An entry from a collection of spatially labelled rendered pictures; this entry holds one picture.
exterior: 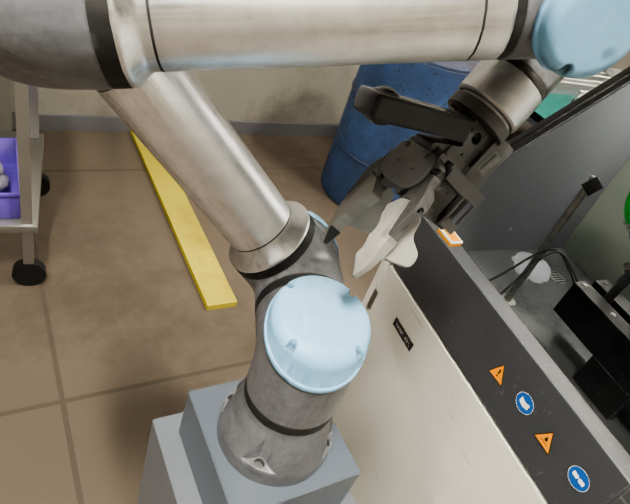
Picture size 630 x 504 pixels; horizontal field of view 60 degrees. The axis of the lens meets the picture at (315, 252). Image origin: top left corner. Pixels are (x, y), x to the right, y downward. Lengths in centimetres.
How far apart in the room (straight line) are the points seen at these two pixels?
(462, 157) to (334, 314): 21
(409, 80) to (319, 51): 217
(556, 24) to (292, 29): 17
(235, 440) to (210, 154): 34
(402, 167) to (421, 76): 198
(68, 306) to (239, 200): 153
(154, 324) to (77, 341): 26
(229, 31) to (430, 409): 98
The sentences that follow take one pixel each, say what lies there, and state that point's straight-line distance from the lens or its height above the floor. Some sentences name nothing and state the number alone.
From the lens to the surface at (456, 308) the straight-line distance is 112.
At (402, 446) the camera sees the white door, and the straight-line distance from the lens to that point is 134.
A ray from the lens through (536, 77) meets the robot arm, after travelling 59.
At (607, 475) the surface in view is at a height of 93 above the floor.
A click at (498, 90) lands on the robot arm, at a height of 138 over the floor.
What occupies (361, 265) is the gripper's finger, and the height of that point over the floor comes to 121.
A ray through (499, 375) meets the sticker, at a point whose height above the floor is 87.
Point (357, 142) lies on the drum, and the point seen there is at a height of 37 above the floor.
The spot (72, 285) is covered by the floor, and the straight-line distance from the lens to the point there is 216.
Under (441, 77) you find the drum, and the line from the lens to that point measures 256.
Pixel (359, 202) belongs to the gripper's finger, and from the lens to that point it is 60.
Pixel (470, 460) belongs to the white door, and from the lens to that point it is 117.
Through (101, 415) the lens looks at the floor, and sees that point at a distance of 182.
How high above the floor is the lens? 153
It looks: 37 degrees down
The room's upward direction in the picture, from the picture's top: 21 degrees clockwise
